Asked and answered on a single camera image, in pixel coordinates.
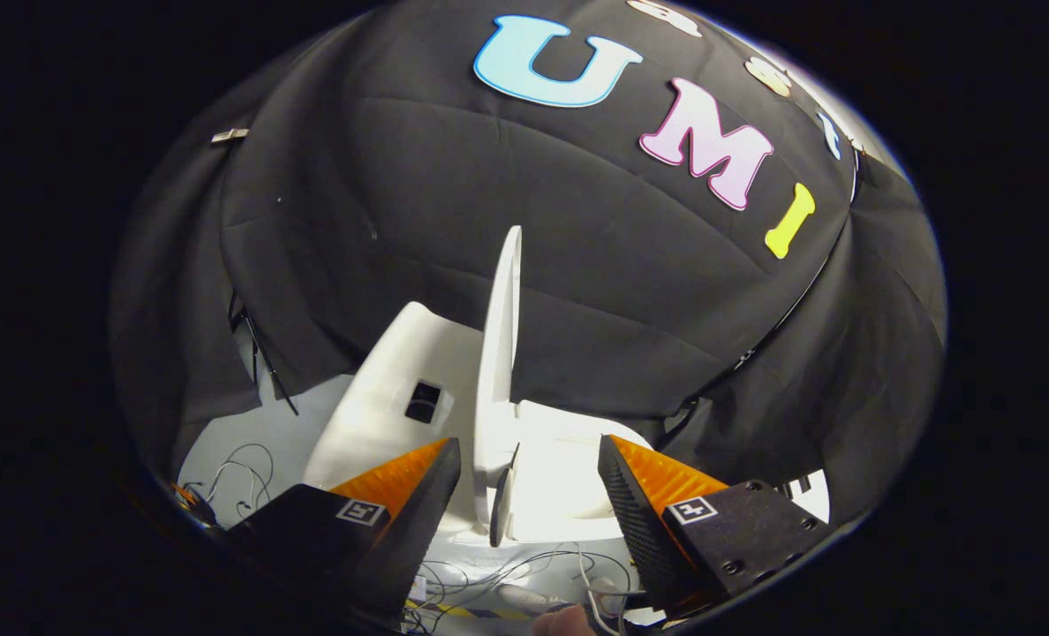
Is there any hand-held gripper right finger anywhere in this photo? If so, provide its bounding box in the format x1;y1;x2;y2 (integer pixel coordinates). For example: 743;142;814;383
597;434;830;619

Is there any black backdrop cloth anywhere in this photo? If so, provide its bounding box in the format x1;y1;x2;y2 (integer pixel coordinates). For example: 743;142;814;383
109;0;947;522

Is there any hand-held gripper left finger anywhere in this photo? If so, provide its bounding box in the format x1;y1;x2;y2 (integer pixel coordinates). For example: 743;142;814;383
224;436;462;624

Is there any white ceramic toilet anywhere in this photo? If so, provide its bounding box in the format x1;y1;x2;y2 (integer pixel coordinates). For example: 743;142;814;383
302;301;658;544

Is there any white toilet lid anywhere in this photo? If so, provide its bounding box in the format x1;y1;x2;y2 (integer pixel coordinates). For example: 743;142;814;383
473;225;524;531

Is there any white toilet seat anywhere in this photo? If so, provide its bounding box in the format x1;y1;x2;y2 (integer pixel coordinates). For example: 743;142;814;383
489;402;655;544

